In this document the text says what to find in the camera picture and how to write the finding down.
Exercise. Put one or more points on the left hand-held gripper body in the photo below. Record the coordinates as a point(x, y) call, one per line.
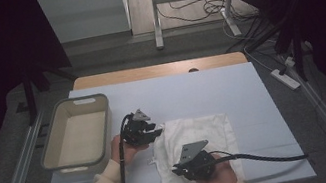
point(136, 133)

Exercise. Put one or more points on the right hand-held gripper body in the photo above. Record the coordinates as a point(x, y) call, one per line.
point(199, 166)

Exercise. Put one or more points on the white baby romper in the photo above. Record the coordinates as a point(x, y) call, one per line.
point(198, 129)

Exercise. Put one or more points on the beige plastic basket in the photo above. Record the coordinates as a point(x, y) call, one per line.
point(75, 141)

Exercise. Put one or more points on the person's left hand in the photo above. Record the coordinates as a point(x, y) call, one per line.
point(122, 151)

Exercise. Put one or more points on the person's right hand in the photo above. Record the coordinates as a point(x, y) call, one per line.
point(224, 180)

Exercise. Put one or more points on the white table board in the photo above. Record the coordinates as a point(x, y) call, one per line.
point(201, 91)

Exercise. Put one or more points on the black metal stand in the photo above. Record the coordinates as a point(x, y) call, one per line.
point(298, 60)
point(30, 101)

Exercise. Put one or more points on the white power strip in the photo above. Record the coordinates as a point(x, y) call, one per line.
point(285, 79)

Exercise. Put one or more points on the white cabinet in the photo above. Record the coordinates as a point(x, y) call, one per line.
point(86, 13)

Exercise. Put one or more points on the white plug adapter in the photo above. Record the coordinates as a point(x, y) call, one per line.
point(289, 61)

